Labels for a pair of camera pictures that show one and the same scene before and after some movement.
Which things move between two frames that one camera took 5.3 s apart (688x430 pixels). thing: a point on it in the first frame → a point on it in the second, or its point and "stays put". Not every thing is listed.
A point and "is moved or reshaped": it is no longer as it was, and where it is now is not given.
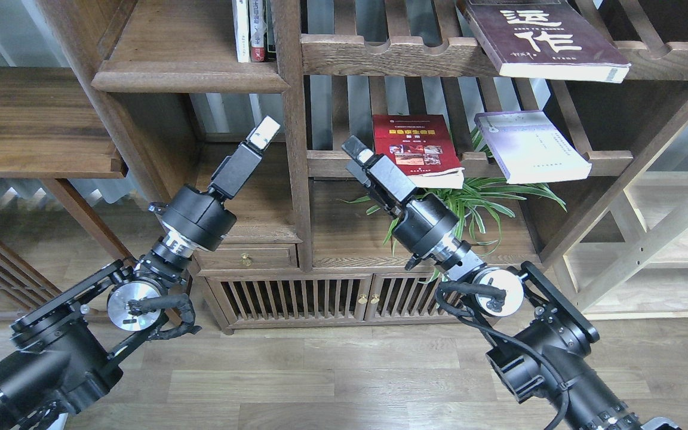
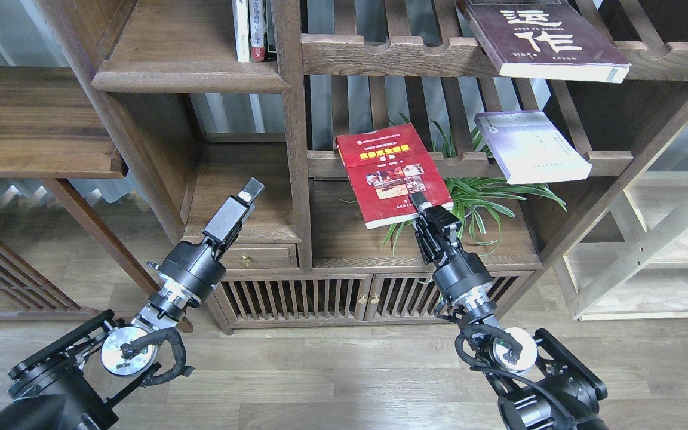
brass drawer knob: [245, 260] stays put
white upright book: [240, 15] stays put
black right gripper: [389, 186] → [436, 238]
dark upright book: [270, 46] stays put
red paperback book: [421, 147] is moved or reshaped
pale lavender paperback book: [530, 149] stays put
